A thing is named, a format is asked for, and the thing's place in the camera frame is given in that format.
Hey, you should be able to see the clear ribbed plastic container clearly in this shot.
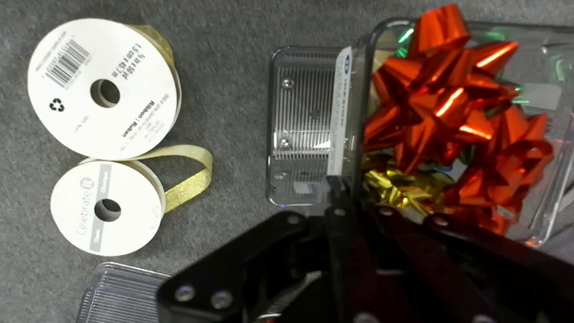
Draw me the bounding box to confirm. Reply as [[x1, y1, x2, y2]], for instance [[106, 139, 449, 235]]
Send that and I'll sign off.
[[266, 45, 359, 208], [75, 262, 172, 323]]

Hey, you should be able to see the clear plastic container with bows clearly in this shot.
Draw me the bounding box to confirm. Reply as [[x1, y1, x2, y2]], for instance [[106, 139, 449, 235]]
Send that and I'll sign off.
[[326, 17, 574, 248]]

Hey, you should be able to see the large white ribbon spool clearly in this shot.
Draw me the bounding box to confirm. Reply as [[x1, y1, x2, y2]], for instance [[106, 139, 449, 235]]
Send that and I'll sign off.
[[27, 18, 182, 161]]

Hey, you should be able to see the small white gold-ribbon spool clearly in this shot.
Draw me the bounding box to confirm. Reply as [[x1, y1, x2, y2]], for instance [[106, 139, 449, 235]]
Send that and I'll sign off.
[[50, 144, 214, 257]]

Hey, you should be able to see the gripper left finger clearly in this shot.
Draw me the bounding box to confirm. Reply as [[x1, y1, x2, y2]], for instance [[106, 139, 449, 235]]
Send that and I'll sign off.
[[156, 176, 383, 323]]

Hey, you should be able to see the red foil gift bow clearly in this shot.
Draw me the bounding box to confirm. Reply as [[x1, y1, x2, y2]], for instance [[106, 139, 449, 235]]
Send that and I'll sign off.
[[442, 107, 555, 236], [364, 4, 521, 173]]

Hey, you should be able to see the gold foil gift bow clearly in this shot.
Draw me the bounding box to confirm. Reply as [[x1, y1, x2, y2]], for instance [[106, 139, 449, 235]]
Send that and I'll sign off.
[[361, 155, 454, 217]]

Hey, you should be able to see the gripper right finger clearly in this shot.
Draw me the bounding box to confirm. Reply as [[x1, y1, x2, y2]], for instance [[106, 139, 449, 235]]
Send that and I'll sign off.
[[370, 205, 574, 323]]

